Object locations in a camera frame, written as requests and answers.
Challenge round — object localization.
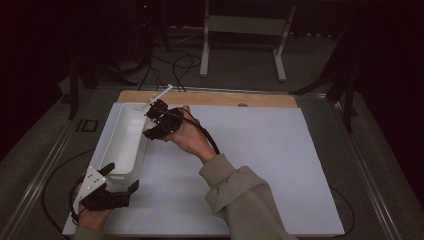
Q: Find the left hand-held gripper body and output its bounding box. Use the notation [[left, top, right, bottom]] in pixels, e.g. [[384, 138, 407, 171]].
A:
[[76, 166, 131, 212]]

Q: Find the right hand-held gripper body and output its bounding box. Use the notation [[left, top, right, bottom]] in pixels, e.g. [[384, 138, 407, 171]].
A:
[[143, 83, 184, 135]]

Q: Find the white plastic storage bin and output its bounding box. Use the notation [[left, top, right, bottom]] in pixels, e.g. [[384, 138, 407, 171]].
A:
[[98, 102, 151, 185]]

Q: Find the person's left hand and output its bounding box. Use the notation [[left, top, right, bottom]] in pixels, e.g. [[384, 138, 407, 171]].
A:
[[73, 183, 113, 232]]

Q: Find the person's right hand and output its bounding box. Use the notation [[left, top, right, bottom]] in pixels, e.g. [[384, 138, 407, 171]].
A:
[[163, 104, 218, 165]]

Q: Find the black rectangular floor plate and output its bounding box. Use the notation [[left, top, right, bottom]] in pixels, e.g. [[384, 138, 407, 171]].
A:
[[75, 118, 100, 134]]

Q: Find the black tripod stand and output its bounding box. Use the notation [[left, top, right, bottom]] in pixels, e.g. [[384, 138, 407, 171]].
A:
[[289, 19, 360, 133], [67, 46, 138, 121]]

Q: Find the white table mat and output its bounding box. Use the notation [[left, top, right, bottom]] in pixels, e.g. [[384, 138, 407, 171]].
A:
[[62, 102, 346, 238]]

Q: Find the white metal stand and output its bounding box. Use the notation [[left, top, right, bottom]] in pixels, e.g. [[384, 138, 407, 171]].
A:
[[199, 0, 298, 83]]

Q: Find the black floor cable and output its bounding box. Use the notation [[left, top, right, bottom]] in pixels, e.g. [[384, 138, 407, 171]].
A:
[[171, 52, 202, 93], [137, 56, 168, 92]]

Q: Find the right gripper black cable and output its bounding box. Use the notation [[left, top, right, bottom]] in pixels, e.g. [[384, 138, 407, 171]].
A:
[[164, 107, 222, 156]]

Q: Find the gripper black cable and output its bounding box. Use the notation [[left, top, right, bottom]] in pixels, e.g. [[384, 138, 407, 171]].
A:
[[41, 148, 98, 238], [164, 107, 222, 156]]

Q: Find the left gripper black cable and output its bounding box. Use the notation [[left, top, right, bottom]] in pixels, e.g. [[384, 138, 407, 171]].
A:
[[41, 148, 98, 238]]

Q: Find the aluminium floor frame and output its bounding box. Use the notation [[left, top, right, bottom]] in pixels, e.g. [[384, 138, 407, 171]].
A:
[[0, 83, 403, 240]]

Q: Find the thin black cable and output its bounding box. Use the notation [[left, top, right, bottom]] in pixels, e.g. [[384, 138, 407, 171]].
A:
[[329, 185, 356, 238]]

